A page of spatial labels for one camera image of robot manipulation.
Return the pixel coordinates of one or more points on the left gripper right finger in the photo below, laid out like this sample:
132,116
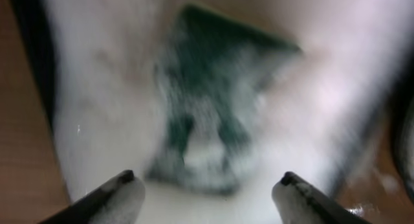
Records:
298,202

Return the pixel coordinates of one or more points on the black tray of soap foam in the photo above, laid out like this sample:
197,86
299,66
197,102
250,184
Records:
317,118

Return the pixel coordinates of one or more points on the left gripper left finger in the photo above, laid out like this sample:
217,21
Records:
117,201

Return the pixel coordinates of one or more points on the round black tray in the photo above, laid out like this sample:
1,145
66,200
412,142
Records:
402,128

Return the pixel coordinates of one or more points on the green foamy sponge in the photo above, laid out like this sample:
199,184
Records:
212,72

